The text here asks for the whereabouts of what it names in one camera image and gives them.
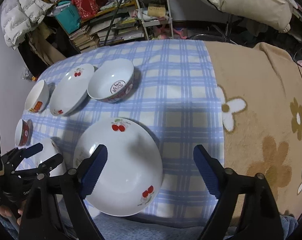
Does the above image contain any person's left hand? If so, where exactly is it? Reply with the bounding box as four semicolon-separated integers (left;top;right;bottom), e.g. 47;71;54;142
0;200;26;226

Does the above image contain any beige flower blanket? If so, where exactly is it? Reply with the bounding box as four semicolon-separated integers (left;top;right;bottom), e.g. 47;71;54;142
206;42;302;217

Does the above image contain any teal bag on shelf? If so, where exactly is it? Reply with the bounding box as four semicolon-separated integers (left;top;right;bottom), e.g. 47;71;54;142
53;1;81;34

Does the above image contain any small red white bowl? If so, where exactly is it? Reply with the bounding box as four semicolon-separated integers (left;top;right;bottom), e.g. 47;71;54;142
14;119;29;147

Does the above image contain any large red patterned bowl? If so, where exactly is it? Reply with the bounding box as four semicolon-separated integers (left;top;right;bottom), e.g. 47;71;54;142
87;59;135;103

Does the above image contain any wooden bookshelf with books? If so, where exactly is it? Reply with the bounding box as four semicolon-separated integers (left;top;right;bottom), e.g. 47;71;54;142
44;0;145;57

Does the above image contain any blue plaid blanket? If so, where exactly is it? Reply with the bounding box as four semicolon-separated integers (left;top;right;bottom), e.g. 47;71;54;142
22;40;224;228

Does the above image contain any red bag on shelf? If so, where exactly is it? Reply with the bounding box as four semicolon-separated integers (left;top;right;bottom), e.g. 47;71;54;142
71;0;100;21

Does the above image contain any white puffer jacket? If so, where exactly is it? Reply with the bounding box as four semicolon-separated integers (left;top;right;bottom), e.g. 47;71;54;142
1;0;53;49

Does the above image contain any white metal trolley cart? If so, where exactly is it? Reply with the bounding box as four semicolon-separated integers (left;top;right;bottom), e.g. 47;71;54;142
135;0;174;40

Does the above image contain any white bowl cartoon label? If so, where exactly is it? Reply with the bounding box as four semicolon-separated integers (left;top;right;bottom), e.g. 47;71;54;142
24;80;49;113

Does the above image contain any white cherry plate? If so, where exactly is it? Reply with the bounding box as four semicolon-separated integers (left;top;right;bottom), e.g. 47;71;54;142
49;63;95;116
27;138;67;178
73;118;163;217

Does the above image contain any green pole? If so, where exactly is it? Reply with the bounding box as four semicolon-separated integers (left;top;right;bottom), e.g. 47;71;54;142
103;0;124;46

